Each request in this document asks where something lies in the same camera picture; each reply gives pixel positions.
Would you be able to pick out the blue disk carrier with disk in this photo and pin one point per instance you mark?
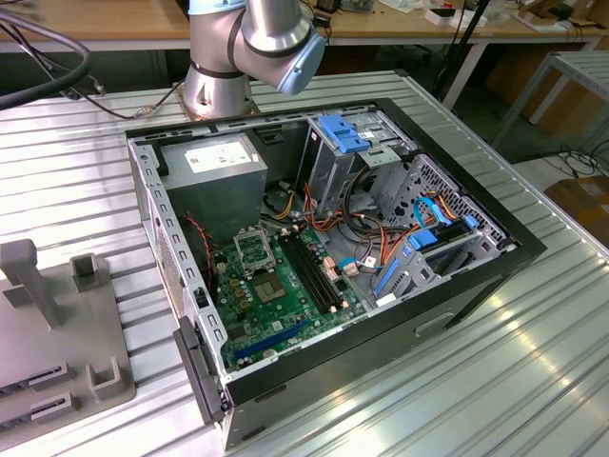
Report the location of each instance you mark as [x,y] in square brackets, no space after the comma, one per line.
[421,240]

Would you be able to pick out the black RAM slot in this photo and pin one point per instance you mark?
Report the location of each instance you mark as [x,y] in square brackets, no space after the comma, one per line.
[304,272]
[316,270]
[310,271]
[322,268]

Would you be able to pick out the green motherboard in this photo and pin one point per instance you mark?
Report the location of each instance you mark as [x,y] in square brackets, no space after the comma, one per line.
[285,314]

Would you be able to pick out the white flat box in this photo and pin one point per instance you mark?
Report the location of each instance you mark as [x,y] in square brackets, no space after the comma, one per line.
[440,16]

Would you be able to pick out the metal drive cage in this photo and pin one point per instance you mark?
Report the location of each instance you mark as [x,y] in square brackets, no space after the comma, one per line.
[333,181]

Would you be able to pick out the blue plastic drive caddy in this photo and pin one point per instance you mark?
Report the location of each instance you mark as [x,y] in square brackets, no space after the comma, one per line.
[342,133]

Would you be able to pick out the black case latch bar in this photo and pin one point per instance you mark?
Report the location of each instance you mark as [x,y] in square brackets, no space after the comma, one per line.
[200,366]

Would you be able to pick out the metal frame side table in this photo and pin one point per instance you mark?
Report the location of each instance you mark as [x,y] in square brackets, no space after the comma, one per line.
[580,62]

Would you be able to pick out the brown cardboard box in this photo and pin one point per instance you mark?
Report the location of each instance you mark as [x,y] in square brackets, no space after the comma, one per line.
[580,204]

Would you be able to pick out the grey power supply unit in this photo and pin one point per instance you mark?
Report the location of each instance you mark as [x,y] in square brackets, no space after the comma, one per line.
[214,190]

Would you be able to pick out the wooden desk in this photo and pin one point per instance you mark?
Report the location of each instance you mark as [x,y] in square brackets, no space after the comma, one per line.
[495,34]

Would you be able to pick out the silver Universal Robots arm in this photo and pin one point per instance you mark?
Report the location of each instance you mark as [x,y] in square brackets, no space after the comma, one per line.
[266,28]

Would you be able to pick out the blue plastic rail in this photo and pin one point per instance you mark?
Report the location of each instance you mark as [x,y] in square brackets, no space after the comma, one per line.
[386,278]

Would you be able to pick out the grey parts rack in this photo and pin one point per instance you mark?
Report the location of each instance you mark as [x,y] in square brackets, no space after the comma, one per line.
[71,333]

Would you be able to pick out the black open PC case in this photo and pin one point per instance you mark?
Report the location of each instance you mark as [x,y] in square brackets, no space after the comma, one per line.
[380,362]

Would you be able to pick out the perforated metal disk bay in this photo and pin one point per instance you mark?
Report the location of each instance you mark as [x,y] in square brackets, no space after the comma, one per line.
[423,276]

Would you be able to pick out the blue expansion slot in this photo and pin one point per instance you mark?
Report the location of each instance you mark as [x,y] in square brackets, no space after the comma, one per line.
[271,340]

